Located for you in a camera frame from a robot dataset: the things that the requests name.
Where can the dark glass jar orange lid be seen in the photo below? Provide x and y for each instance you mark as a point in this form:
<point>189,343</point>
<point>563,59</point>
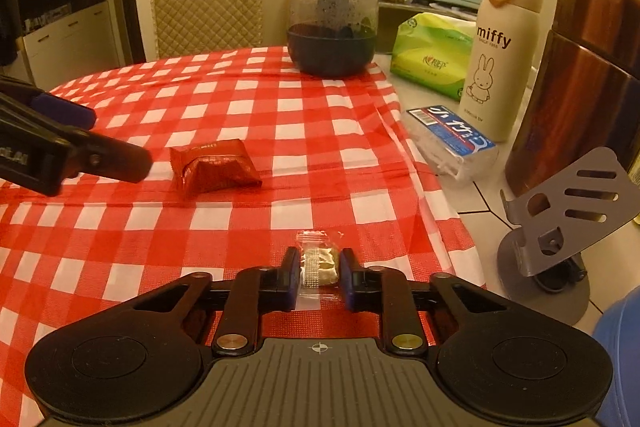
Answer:
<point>332,22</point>

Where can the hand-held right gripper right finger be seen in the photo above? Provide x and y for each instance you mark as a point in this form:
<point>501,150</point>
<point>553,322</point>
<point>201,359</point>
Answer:
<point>346,282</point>

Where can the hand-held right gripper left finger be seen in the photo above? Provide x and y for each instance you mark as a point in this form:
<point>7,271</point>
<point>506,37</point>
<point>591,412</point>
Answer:
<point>294,282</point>

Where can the clear box blue label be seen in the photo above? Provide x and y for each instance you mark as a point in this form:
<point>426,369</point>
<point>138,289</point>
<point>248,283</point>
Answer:
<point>450,139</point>

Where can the small clear snack packet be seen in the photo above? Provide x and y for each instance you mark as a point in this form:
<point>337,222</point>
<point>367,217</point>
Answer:
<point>320,264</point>

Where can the beige quilted chair back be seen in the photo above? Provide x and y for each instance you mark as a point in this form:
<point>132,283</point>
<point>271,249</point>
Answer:
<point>207,12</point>

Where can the white rabbit print bottle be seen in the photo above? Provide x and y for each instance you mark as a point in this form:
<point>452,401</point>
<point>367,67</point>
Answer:
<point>500,57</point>

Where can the grey metal phone stand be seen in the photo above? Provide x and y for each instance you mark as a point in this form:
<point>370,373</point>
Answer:
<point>555,217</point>

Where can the red pillow snack packet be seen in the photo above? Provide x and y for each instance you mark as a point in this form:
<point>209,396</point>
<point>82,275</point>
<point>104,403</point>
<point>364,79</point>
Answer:
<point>215,167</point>

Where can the green tissue pack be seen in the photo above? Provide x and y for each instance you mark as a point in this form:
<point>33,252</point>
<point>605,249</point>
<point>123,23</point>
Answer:
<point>432,57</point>

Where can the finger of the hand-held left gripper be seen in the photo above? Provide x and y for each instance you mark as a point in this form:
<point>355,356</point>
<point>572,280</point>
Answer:
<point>120,162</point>
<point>70,113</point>

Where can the brown metal thermos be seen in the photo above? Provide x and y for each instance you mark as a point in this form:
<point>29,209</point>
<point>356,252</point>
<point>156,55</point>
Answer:
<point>580,97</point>

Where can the blue round object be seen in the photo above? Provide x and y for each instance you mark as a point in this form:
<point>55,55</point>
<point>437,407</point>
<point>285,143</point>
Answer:
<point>620,357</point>

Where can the red checked tablecloth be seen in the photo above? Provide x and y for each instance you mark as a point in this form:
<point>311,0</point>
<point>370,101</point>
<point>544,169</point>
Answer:
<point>225,107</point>

